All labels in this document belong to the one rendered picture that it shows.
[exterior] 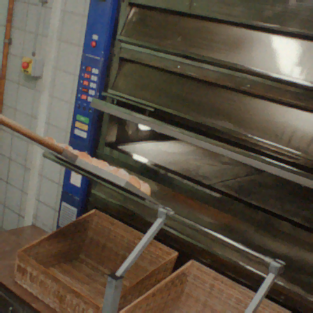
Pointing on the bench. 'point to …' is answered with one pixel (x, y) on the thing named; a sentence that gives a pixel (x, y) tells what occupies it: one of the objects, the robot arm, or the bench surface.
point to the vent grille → (67, 214)
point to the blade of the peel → (103, 175)
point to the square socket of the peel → (69, 155)
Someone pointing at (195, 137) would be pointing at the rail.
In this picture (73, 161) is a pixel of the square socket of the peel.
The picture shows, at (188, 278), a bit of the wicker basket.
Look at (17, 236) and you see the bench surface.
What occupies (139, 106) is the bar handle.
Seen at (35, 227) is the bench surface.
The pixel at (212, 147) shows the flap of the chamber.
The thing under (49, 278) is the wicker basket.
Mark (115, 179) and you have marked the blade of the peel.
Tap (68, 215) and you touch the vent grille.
